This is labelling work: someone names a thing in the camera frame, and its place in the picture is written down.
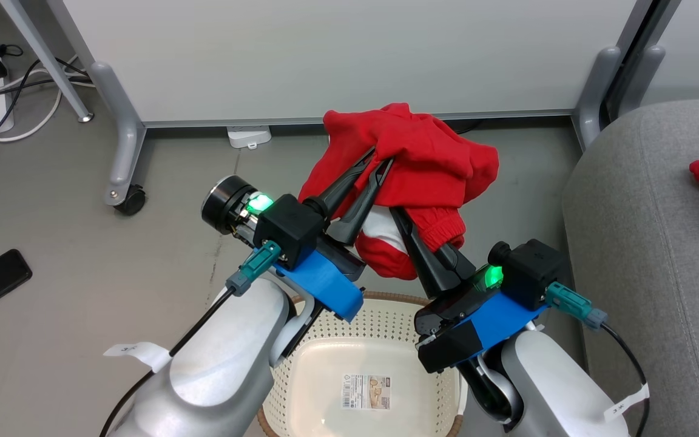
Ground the blue right camera mount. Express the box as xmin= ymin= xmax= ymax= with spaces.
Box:
xmin=447 ymin=291 xmax=549 ymax=360

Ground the teal right cable connector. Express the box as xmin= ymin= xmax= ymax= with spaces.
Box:
xmin=545 ymin=280 xmax=609 ymax=331

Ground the teal left cable connector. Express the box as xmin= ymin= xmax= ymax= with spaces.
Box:
xmin=225 ymin=240 xmax=282 ymax=297

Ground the white perforated laundry basket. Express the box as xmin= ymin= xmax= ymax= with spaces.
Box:
xmin=257 ymin=290 xmax=469 ymax=437

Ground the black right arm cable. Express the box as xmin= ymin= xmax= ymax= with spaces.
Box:
xmin=598 ymin=322 xmax=652 ymax=437

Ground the small white power strip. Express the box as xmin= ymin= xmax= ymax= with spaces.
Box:
xmin=227 ymin=124 xmax=272 ymax=150

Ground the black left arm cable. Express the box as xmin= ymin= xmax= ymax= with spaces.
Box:
xmin=100 ymin=285 xmax=238 ymax=437

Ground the teal cable connector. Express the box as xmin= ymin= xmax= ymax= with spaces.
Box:
xmin=225 ymin=240 xmax=282 ymax=297
xmin=545 ymin=280 xmax=609 ymax=331

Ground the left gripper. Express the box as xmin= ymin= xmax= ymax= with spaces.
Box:
xmin=201 ymin=147 xmax=395 ymax=246

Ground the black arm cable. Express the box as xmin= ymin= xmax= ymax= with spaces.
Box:
xmin=598 ymin=322 xmax=652 ymax=437
xmin=100 ymin=285 xmax=238 ymax=437

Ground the white desk frame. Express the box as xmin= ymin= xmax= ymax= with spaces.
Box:
xmin=0 ymin=0 xmax=95 ymax=123

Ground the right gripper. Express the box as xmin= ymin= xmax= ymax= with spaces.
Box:
xmin=390 ymin=208 xmax=512 ymax=338

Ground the white power cable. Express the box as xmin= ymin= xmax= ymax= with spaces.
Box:
xmin=0 ymin=67 xmax=96 ymax=144

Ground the matte black mount block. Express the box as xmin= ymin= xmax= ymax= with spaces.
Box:
xmin=416 ymin=320 xmax=485 ymax=374

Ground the printed basket label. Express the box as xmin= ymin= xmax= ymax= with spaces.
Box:
xmin=342 ymin=373 xmax=393 ymax=411

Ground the grey fabric sofa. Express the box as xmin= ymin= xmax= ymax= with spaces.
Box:
xmin=562 ymin=98 xmax=699 ymax=437

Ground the grey partition foot with caster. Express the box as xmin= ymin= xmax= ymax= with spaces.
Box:
xmin=90 ymin=61 xmax=147 ymax=217

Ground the white power strip with cables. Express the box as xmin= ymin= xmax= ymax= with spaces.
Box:
xmin=0 ymin=56 xmax=93 ymax=160

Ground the blue left camera mount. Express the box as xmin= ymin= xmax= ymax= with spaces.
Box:
xmin=274 ymin=248 xmax=366 ymax=323

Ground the red garment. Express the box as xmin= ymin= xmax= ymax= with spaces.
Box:
xmin=298 ymin=102 xmax=501 ymax=281

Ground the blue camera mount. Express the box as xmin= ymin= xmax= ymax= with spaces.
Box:
xmin=274 ymin=248 xmax=366 ymax=323
xmin=447 ymin=291 xmax=549 ymax=360

